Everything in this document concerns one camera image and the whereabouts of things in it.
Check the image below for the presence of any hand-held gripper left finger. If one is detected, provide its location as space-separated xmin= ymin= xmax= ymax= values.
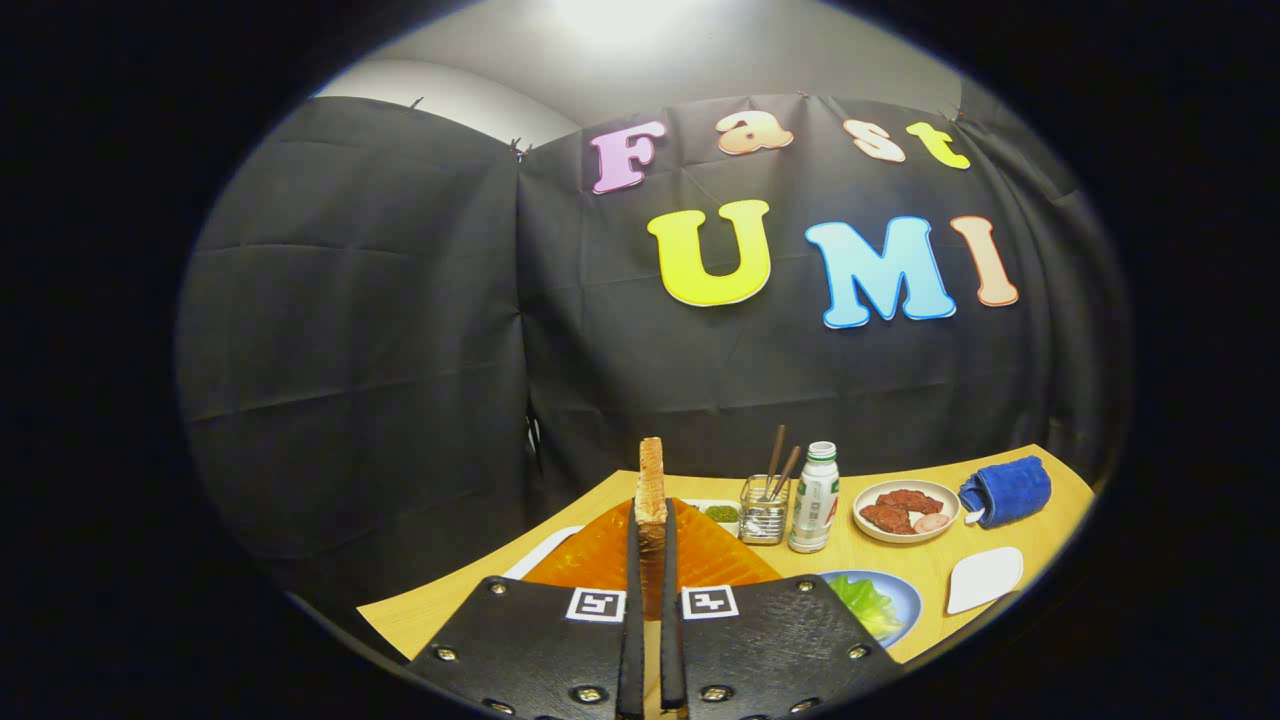
xmin=405 ymin=497 xmax=646 ymax=719

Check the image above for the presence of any green lettuce leaf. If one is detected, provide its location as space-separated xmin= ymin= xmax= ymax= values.
xmin=828 ymin=575 xmax=906 ymax=641

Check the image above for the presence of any white sectioned bean dish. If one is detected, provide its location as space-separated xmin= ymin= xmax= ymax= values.
xmin=685 ymin=499 xmax=743 ymax=538

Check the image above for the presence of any white bread slice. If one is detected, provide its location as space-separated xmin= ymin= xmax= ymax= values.
xmin=634 ymin=437 xmax=669 ymax=621

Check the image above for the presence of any blue round plate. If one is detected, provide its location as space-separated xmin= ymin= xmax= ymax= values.
xmin=815 ymin=569 xmax=923 ymax=649

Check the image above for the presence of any beige round plate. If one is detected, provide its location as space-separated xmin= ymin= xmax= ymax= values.
xmin=852 ymin=479 xmax=962 ymax=544

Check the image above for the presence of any black backdrop cloth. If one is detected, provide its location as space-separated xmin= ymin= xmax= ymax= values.
xmin=175 ymin=90 xmax=1131 ymax=641

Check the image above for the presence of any white drink bottle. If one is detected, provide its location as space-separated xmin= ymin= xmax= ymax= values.
xmin=788 ymin=441 xmax=840 ymax=554

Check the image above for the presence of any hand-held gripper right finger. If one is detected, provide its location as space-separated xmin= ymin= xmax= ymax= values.
xmin=660 ymin=497 xmax=906 ymax=716

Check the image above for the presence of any blue towel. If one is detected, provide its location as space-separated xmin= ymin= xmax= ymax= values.
xmin=958 ymin=456 xmax=1053 ymax=529

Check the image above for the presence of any white square plate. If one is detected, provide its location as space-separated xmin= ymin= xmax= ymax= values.
xmin=946 ymin=546 xmax=1025 ymax=615

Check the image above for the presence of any wire chopstick holder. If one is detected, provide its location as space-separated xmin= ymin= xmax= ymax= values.
xmin=740 ymin=474 xmax=791 ymax=546

